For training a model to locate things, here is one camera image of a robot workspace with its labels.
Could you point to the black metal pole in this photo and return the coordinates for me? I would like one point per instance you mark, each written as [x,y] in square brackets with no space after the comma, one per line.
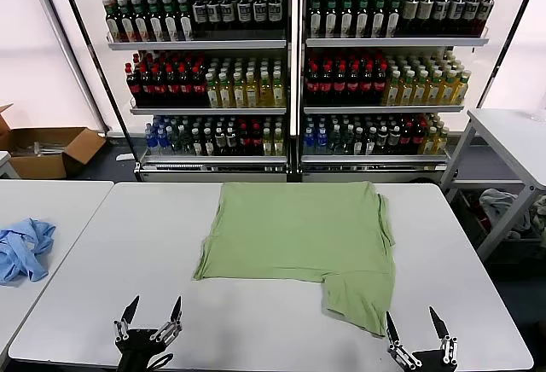
[98,69]
[513,26]

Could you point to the white side table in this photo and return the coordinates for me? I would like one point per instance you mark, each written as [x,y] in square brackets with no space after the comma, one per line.
[64,201]

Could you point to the grey metal shelving unit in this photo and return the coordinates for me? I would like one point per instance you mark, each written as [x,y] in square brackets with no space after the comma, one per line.
[375,171]
[213,171]

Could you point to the grey metal pole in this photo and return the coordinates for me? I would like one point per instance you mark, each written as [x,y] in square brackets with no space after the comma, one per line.
[69,48]

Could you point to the grey white clothes pile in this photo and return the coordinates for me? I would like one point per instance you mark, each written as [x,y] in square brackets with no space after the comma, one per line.
[497,201]

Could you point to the crumpled light blue garment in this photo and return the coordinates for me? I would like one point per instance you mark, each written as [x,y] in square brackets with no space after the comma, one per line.
[25,252]

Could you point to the green capped tea bottle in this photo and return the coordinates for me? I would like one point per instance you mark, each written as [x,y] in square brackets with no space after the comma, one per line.
[185,21]
[331,22]
[378,22]
[315,22]
[141,22]
[170,21]
[362,22]
[156,22]
[346,22]
[112,22]
[127,22]
[393,21]

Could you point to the yellow juice bottle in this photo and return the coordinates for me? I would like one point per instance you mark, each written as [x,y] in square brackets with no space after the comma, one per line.
[406,90]
[419,90]
[433,90]
[212,92]
[446,90]
[238,92]
[460,90]
[251,92]
[278,90]
[224,92]
[392,90]
[265,91]

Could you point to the small white floor object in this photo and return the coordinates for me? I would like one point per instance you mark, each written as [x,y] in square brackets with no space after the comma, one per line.
[124,157]

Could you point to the white furniture corner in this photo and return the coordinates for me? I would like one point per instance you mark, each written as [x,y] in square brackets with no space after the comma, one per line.
[6,167]

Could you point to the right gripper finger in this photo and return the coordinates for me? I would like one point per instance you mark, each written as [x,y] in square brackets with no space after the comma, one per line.
[441,329]
[394,335]

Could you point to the grey metal shelf board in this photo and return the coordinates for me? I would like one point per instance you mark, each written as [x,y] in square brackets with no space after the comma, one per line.
[213,159]
[375,158]
[384,108]
[196,44]
[209,110]
[396,42]

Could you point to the pale yellow drink bottle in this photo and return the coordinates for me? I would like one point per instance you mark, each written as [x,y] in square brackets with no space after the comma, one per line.
[430,139]
[267,141]
[441,141]
[278,141]

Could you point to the green polo shirt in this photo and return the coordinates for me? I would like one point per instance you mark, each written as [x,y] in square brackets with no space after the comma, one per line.
[298,227]

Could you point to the white capped dark tea bottle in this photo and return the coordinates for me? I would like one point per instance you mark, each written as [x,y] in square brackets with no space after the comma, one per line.
[228,13]
[244,12]
[425,11]
[470,13]
[410,11]
[485,13]
[455,11]
[275,10]
[440,11]
[260,11]
[214,13]
[199,13]

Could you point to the blue label water bottle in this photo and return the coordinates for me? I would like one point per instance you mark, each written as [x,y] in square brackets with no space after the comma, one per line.
[322,141]
[150,139]
[162,141]
[309,141]

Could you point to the black label drink bottle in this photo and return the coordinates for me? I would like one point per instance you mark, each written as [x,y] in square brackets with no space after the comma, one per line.
[370,141]
[382,138]
[394,138]
[220,141]
[231,141]
[208,141]
[358,141]
[196,141]

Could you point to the red capped cola bottle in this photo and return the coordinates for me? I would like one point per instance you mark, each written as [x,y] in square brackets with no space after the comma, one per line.
[352,86]
[379,86]
[146,86]
[243,139]
[339,86]
[256,139]
[418,137]
[172,86]
[133,86]
[326,86]
[158,86]
[313,86]
[406,137]
[366,86]
[184,86]
[198,86]

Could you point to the open brown cardboard box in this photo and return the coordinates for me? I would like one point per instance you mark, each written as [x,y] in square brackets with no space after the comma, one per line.
[38,167]

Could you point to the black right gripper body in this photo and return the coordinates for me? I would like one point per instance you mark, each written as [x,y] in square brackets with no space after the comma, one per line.
[431,363]

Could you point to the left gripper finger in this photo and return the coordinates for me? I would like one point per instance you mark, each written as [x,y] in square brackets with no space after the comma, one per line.
[175,314]
[126,316]

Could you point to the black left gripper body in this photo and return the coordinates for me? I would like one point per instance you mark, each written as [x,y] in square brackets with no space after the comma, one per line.
[138,350]

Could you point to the dark storage basket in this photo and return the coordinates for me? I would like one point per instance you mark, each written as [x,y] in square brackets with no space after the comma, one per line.
[467,212]

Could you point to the clear plastic packaging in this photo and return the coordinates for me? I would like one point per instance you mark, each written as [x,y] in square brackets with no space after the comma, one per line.
[51,147]

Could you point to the grey metal frame table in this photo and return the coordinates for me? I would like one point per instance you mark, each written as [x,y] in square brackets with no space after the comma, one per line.
[507,141]

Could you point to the dark green cloth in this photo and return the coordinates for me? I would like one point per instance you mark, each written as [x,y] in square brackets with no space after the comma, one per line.
[541,214]

